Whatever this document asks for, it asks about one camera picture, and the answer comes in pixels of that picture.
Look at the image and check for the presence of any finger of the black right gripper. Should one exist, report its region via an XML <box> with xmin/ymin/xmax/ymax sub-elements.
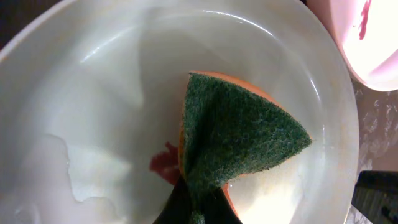
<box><xmin>351</xmin><ymin>170</ymin><xmax>397</xmax><ymax>224</ymax></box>

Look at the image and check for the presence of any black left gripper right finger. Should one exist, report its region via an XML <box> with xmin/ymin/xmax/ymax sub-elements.
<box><xmin>204</xmin><ymin>188</ymin><xmax>242</xmax><ymax>224</ymax></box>

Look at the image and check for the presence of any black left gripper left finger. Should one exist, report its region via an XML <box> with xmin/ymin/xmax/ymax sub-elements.
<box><xmin>153</xmin><ymin>175</ymin><xmax>190</xmax><ymax>224</ymax></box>

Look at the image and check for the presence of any green and orange sponge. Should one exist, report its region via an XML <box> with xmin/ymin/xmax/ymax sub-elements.
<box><xmin>178</xmin><ymin>72</ymin><xmax>312</xmax><ymax>223</ymax></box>

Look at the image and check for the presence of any pink plate with red stain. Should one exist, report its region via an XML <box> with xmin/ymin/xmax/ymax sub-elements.
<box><xmin>307</xmin><ymin>0</ymin><xmax>397</xmax><ymax>91</ymax></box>

